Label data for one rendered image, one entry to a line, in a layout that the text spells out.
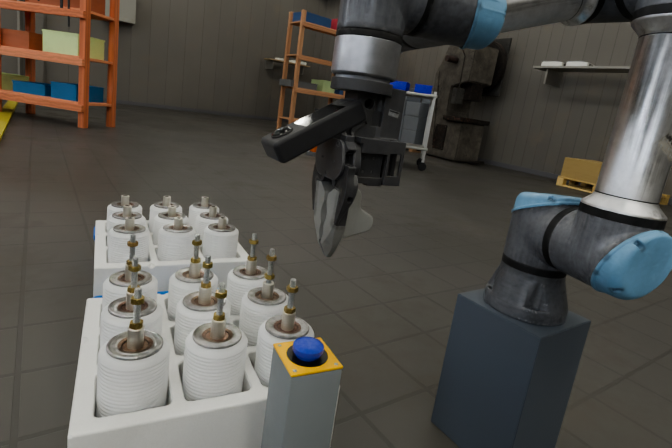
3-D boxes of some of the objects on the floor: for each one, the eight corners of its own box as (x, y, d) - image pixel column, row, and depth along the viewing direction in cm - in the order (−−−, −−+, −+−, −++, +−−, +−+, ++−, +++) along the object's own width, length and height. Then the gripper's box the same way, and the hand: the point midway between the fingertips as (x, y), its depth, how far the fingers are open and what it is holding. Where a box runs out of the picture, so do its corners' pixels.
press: (500, 167, 747) (531, 29, 700) (462, 165, 688) (492, 14, 641) (448, 155, 843) (471, 33, 796) (410, 153, 783) (433, 20, 737)
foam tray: (216, 266, 157) (220, 219, 153) (247, 318, 124) (253, 260, 120) (94, 273, 138) (95, 220, 134) (92, 337, 105) (94, 268, 101)
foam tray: (262, 351, 109) (269, 285, 105) (326, 474, 75) (341, 384, 72) (85, 375, 91) (86, 297, 87) (65, 552, 57) (67, 437, 54)
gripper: (421, 88, 48) (389, 267, 52) (378, 86, 55) (354, 242, 60) (354, 76, 44) (326, 271, 48) (318, 76, 51) (297, 243, 56)
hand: (322, 246), depth 52 cm, fingers closed
